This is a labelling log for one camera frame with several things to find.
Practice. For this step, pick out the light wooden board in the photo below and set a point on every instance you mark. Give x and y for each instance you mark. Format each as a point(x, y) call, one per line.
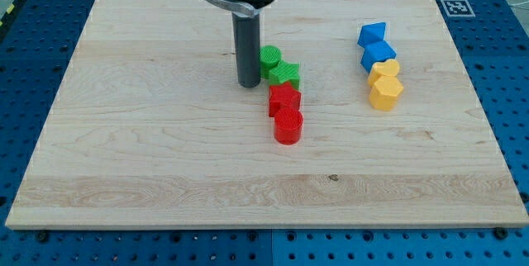
point(150, 129)

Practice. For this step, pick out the yellow pentagon block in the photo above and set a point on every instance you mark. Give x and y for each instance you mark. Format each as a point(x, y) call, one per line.
point(385, 93)

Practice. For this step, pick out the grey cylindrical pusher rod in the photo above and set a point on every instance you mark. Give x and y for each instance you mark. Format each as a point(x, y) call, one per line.
point(246, 32)

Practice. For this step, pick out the green cylinder block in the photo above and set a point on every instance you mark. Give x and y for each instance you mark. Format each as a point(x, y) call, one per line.
point(270, 56)

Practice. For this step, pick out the green star block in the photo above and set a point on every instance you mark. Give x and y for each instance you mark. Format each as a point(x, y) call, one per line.
point(285, 72)

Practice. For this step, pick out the red cylinder block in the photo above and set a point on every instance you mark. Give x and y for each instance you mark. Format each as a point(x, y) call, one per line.
point(288, 125)

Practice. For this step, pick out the yellow heart block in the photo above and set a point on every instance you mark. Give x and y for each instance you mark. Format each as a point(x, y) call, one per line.
point(390, 68)

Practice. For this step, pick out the black white fiducial marker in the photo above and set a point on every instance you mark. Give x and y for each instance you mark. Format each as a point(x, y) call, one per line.
point(457, 8)

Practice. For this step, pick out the red star block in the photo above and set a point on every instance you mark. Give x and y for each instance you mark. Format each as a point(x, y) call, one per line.
point(283, 95)

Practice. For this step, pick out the blue triangle block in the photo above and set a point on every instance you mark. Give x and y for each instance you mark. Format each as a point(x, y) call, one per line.
point(371, 33)

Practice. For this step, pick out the blue cube block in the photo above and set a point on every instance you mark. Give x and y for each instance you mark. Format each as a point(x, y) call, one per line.
point(377, 52)

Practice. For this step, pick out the yellow black hazard tape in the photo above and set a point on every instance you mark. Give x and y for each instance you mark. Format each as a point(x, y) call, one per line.
point(11, 12)

